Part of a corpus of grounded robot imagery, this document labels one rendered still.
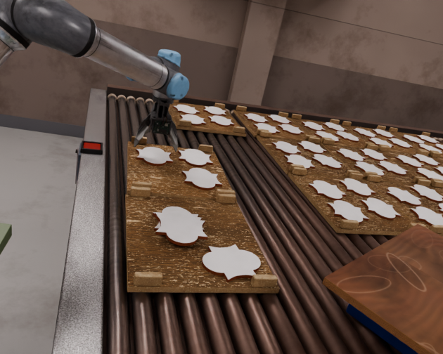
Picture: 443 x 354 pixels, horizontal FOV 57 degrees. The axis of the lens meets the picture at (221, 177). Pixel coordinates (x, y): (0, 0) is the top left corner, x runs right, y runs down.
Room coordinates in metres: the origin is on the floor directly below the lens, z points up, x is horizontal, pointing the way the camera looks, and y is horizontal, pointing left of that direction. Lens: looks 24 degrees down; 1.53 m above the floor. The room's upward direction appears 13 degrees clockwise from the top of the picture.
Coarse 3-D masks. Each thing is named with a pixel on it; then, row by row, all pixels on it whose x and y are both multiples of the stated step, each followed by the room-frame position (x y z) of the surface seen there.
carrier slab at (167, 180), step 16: (128, 144) 1.43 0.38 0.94; (128, 160) 1.29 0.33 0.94; (176, 160) 1.38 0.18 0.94; (128, 176) 1.17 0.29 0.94; (144, 176) 1.19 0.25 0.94; (160, 176) 1.22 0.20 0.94; (176, 176) 1.25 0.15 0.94; (224, 176) 1.34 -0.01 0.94; (128, 192) 1.07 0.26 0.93; (160, 192) 1.11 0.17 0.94; (176, 192) 1.13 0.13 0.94; (192, 192) 1.16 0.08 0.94; (208, 192) 1.18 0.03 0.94
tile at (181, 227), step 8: (160, 216) 0.92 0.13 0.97; (168, 216) 0.93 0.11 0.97; (176, 216) 0.94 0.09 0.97; (184, 216) 0.95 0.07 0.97; (192, 216) 0.96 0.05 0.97; (160, 224) 0.89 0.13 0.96; (168, 224) 0.89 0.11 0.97; (176, 224) 0.90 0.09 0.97; (184, 224) 0.91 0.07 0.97; (192, 224) 0.92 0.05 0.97; (200, 224) 0.93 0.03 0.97; (160, 232) 0.85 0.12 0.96; (168, 232) 0.85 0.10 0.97; (176, 232) 0.86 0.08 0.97; (184, 232) 0.87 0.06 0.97; (192, 232) 0.88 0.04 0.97; (200, 232) 0.89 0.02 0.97; (176, 240) 0.83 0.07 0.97; (184, 240) 0.84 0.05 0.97; (192, 240) 0.84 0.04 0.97
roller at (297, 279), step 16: (224, 160) 1.54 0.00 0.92; (240, 192) 1.29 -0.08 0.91; (256, 208) 1.18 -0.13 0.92; (256, 224) 1.11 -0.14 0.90; (272, 240) 1.01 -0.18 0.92; (288, 256) 0.94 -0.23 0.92; (288, 272) 0.88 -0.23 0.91; (304, 288) 0.82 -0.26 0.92; (304, 304) 0.77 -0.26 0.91; (320, 320) 0.72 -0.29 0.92; (320, 336) 0.69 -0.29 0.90; (336, 336) 0.68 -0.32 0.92; (336, 352) 0.64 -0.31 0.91
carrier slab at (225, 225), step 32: (128, 224) 0.90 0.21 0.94; (224, 224) 1.01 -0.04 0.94; (128, 256) 0.77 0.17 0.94; (160, 256) 0.79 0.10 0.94; (192, 256) 0.82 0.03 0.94; (128, 288) 0.67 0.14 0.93; (160, 288) 0.69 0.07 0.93; (192, 288) 0.71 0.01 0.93; (224, 288) 0.73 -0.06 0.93; (256, 288) 0.76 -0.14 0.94
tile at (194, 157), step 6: (180, 150) 1.46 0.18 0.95; (186, 150) 1.48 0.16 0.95; (192, 150) 1.49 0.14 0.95; (198, 150) 1.51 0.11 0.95; (186, 156) 1.42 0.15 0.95; (192, 156) 1.43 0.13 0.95; (198, 156) 1.45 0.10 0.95; (204, 156) 1.46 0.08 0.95; (210, 156) 1.49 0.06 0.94; (186, 162) 1.38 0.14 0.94; (192, 162) 1.37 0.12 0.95; (198, 162) 1.39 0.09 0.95; (204, 162) 1.40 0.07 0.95; (210, 162) 1.42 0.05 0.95
